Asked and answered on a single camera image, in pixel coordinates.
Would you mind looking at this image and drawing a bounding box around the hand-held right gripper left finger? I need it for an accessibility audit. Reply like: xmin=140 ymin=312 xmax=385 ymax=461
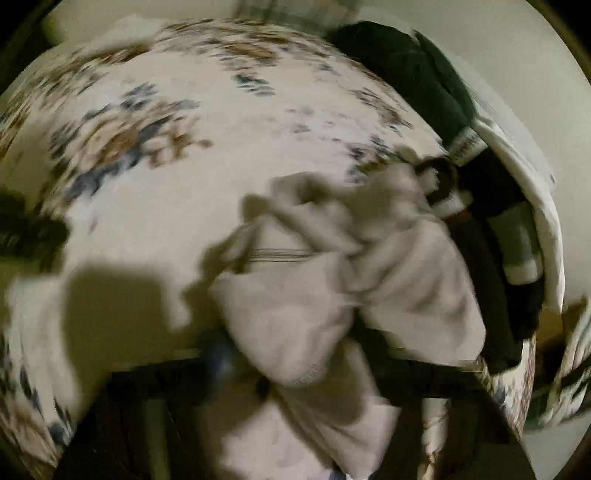
xmin=55 ymin=342 xmax=278 ymax=480

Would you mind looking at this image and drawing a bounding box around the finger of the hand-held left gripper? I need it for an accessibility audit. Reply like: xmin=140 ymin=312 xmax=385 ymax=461
xmin=0 ymin=190 xmax=71 ymax=271

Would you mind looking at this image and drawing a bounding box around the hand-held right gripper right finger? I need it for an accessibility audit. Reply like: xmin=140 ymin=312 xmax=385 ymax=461
xmin=355 ymin=323 xmax=539 ymax=480

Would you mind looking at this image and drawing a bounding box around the beige long-sleeve shirt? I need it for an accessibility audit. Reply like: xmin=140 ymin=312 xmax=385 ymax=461
xmin=208 ymin=164 xmax=489 ymax=480

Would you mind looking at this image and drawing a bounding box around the folded black garment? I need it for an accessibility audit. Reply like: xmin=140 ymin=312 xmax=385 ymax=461
xmin=416 ymin=143 xmax=546 ymax=376

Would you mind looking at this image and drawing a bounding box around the floral quilted bedspread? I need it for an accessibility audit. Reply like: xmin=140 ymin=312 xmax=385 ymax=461
xmin=0 ymin=18 xmax=537 ymax=469

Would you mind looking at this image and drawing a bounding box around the folded white garment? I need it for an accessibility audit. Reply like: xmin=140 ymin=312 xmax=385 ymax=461
xmin=473 ymin=117 xmax=567 ymax=315

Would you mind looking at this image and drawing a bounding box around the small folded beige cloth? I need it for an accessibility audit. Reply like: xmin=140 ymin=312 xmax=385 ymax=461
xmin=85 ymin=13 xmax=163 ymax=52

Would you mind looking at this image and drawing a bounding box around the dark green blanket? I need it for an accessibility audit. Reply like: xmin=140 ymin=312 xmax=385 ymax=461
xmin=327 ymin=22 xmax=477 ymax=145

